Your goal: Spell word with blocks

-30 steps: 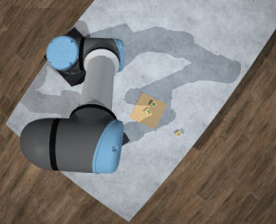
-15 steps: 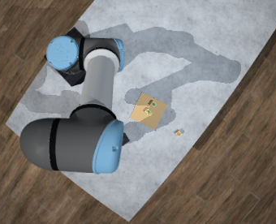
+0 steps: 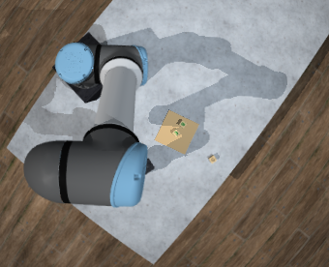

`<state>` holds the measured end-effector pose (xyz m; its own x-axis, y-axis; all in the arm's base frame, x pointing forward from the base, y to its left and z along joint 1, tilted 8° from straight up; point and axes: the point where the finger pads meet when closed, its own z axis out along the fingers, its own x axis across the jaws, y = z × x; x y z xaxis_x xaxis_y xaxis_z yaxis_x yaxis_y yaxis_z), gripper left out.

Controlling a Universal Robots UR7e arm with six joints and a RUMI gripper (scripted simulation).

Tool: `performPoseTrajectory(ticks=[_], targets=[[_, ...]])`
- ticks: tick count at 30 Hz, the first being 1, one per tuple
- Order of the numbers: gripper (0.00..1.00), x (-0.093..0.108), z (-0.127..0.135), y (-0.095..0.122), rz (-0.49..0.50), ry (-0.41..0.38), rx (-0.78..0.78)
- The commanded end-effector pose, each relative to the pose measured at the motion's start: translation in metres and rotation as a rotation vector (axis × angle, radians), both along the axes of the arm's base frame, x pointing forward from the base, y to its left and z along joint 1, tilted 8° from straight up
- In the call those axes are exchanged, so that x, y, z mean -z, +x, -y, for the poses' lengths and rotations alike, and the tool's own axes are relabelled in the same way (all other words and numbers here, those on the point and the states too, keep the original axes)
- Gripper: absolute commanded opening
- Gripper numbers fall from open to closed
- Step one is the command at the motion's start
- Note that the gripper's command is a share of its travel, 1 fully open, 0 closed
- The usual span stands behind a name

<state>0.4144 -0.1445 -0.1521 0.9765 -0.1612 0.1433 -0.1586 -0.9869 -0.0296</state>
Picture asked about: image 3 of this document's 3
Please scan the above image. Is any beige block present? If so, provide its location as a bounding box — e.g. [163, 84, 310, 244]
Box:
[172, 129, 180, 137]
[179, 120, 187, 128]
[208, 155, 217, 163]

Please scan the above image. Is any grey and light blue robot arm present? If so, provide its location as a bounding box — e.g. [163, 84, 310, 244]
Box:
[23, 43, 155, 208]

